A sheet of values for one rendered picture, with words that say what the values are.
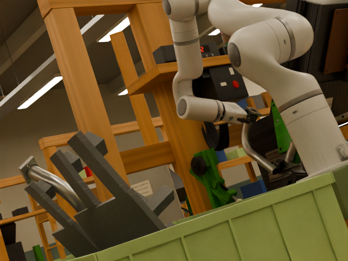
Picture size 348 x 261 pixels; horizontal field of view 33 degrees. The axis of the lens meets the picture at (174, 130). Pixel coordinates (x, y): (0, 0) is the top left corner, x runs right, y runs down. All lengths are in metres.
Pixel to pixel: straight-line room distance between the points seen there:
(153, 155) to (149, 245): 1.58
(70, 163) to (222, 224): 0.33
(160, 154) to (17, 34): 7.66
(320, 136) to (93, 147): 0.73
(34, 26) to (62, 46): 7.18
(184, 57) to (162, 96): 0.43
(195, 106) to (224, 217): 1.24
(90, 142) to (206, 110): 1.24
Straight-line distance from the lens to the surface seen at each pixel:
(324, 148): 1.48
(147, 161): 2.35
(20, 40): 9.84
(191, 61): 2.02
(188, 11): 1.82
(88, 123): 2.17
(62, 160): 1.06
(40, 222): 9.77
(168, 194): 0.94
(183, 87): 2.16
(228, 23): 1.66
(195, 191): 2.36
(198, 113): 2.09
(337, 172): 1.34
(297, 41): 1.54
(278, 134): 2.31
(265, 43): 1.49
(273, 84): 1.50
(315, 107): 1.49
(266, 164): 2.18
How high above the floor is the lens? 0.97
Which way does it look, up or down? 8 degrees up
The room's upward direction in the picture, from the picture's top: 19 degrees counter-clockwise
